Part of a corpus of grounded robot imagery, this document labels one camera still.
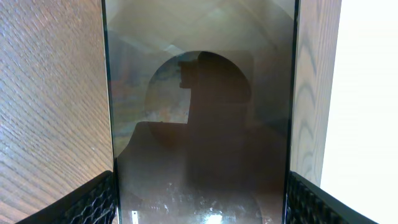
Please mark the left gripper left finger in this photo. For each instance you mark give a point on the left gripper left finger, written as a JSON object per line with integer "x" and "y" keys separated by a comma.
{"x": 93, "y": 202}

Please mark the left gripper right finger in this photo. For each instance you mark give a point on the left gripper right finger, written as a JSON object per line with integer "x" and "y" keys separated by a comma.
{"x": 308, "y": 204}

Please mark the Galaxy S25 Ultra smartphone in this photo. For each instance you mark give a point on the Galaxy S25 Ultra smartphone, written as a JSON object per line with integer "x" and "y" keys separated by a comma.
{"x": 200, "y": 98}

